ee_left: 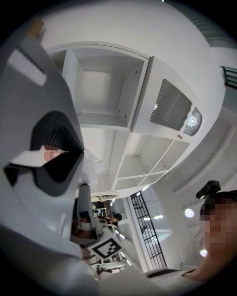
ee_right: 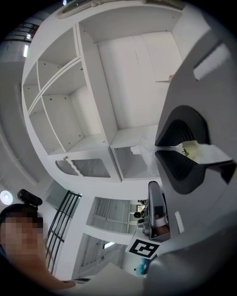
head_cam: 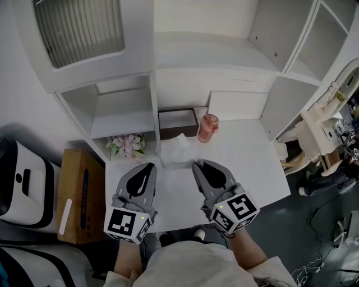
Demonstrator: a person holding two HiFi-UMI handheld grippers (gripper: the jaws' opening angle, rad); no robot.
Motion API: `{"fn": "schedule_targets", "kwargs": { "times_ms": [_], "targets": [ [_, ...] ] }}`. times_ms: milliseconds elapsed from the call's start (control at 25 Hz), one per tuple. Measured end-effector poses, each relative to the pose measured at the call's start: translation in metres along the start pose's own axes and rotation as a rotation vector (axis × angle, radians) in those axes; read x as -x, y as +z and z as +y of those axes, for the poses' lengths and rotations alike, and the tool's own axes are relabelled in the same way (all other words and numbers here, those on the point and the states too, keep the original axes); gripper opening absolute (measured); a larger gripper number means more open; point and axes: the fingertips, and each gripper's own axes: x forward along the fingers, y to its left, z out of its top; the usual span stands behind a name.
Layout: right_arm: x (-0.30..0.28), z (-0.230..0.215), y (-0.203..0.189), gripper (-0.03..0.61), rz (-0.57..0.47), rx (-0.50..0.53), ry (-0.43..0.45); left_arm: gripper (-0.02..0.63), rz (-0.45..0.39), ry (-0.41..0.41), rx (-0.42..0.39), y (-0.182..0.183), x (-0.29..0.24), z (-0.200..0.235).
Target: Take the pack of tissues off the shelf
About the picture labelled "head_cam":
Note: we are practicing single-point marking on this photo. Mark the person's right forearm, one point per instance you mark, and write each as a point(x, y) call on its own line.
point(246, 249)

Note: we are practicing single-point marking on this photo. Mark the person's white shoe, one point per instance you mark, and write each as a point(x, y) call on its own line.
point(200, 233)

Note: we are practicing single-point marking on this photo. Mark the clear white pack of tissues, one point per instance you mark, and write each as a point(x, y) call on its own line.
point(176, 152)

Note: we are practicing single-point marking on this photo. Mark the pink artificial flowers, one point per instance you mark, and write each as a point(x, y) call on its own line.
point(127, 144)

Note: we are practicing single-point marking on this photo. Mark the person's left forearm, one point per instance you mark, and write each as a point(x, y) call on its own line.
point(127, 258)

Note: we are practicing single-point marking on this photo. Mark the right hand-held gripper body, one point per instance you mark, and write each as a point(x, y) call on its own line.
point(235, 210)

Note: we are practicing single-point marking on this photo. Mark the white and black machine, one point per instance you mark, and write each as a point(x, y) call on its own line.
point(36, 266)
point(25, 185)

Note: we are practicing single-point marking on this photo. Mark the person's beige shirt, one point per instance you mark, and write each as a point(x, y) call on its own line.
point(196, 266)

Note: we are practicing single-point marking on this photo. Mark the dark brown open box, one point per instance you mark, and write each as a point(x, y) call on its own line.
point(176, 127)

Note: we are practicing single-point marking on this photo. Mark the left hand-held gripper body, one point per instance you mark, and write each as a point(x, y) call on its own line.
point(123, 221)

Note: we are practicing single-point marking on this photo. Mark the brown cardboard box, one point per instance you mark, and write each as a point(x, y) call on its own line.
point(81, 196)

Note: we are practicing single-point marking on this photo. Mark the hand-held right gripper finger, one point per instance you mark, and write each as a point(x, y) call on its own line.
point(200, 179)

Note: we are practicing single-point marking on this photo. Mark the white flat strip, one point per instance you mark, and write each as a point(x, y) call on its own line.
point(65, 217)

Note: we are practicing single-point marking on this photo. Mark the cream ornate furniture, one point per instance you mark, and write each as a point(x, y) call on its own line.
point(317, 131)

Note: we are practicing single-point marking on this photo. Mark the ribbed glass cabinet door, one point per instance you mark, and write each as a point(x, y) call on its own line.
point(84, 30)

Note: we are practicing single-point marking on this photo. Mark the white shelf unit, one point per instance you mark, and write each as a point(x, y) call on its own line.
point(213, 56)

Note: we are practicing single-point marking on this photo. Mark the pink water bottle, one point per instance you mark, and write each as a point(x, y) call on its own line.
point(207, 129)

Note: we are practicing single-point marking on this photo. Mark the white stand on floor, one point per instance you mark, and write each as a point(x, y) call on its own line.
point(349, 227)

